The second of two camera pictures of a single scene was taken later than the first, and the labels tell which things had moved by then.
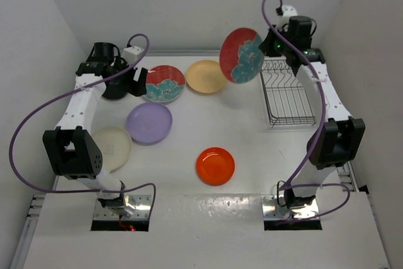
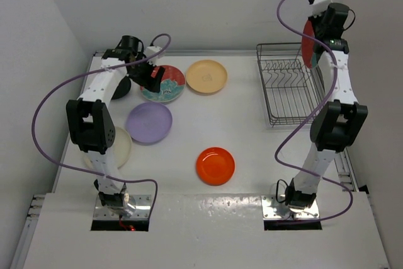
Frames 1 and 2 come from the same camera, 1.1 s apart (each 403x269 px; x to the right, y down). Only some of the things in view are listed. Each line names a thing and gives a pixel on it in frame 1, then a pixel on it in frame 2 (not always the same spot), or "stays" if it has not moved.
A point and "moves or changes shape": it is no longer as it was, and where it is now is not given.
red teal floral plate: x=241 y=59 moves or changes shape
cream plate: x=115 y=144 stays
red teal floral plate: x=164 y=83 stays
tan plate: x=206 y=77 stays
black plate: x=114 y=89 stays
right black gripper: x=268 y=46 → x=315 y=20
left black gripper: x=136 y=87 → x=148 y=82
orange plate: x=215 y=166 stays
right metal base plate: x=272 y=210 stays
